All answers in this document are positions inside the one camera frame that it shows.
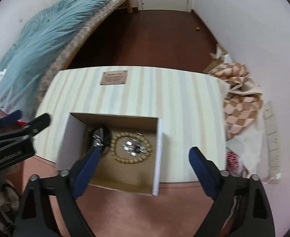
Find pink suede table mat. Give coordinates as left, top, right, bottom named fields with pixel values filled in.
left=22, top=153, right=236, bottom=237

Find torn cardboard pieces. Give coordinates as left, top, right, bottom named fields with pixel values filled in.
left=209, top=43, right=229, bottom=60

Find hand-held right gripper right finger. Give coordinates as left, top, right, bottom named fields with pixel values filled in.
left=189, top=147, right=275, bottom=237

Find chunky silver chain bracelet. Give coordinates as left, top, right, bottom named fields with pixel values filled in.
left=122, top=138, right=148, bottom=157

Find wooden bead bracelet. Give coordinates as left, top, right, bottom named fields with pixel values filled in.
left=110, top=132, right=152, bottom=165

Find white wall plate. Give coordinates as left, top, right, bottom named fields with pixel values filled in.
left=265, top=118, right=278, bottom=136

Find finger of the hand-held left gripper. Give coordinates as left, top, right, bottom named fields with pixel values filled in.
left=0, top=110, right=22, bottom=135
left=0, top=113, right=52, bottom=141

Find red patterned bag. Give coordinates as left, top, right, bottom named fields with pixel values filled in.
left=225, top=150, right=250, bottom=177

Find checkered beige cloth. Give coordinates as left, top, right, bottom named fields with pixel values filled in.
left=206, top=62, right=263, bottom=135

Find striped table mat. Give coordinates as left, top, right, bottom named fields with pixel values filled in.
left=34, top=66, right=231, bottom=183

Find brown label patch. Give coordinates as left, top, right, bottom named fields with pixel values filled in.
left=100, top=70, right=128, bottom=86

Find black smart band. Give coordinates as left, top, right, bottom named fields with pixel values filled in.
left=89, top=125, right=112, bottom=154

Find white wall switch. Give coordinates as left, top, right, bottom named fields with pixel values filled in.
left=262, top=101, right=275, bottom=119

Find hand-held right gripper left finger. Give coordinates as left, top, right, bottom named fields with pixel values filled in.
left=14, top=146, right=101, bottom=237

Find patterned mattress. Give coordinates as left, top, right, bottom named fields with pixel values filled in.
left=34, top=0, right=131, bottom=105

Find white cardboard box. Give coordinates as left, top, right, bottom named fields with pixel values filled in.
left=56, top=112, right=163, bottom=196

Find bed with blue duvet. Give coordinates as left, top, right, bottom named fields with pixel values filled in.
left=0, top=0, right=111, bottom=119

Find white wall socket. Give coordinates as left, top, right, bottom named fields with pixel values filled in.
left=267, top=133, right=280, bottom=151
left=269, top=149, right=281, bottom=168

